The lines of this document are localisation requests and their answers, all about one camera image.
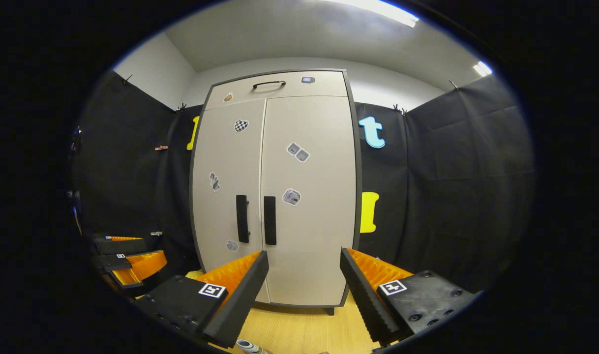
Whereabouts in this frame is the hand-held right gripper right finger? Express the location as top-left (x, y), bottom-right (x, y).
top-left (340, 247), bottom-right (479, 346)

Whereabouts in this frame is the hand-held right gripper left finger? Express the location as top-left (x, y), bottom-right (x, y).
top-left (135, 250), bottom-right (270, 349)

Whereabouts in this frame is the white bottle with green label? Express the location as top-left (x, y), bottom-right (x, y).
top-left (236, 338), bottom-right (265, 354)

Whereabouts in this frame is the white cabinet door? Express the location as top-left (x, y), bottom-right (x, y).
top-left (259, 95), bottom-right (358, 307)
top-left (191, 98), bottom-right (270, 304)

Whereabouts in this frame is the grey cabinet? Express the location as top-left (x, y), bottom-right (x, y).
top-left (189, 68), bottom-right (363, 315)

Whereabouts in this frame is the white cabinet drawer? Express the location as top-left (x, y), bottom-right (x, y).
top-left (205, 70), bottom-right (349, 111)

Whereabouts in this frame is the black backdrop cloth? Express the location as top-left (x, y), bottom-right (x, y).
top-left (73, 69), bottom-right (204, 295)
top-left (355, 73), bottom-right (536, 293)

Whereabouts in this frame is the long ceiling light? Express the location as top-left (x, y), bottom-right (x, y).
top-left (304, 0), bottom-right (420, 29)

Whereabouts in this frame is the black left door handle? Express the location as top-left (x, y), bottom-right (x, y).
top-left (236, 194), bottom-right (251, 244)

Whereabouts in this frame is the black door handle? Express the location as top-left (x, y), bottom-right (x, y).
top-left (263, 196), bottom-right (277, 246)
top-left (236, 194), bottom-right (251, 244)

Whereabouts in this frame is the black right door handle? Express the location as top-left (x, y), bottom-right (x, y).
top-left (263, 196), bottom-right (277, 246)

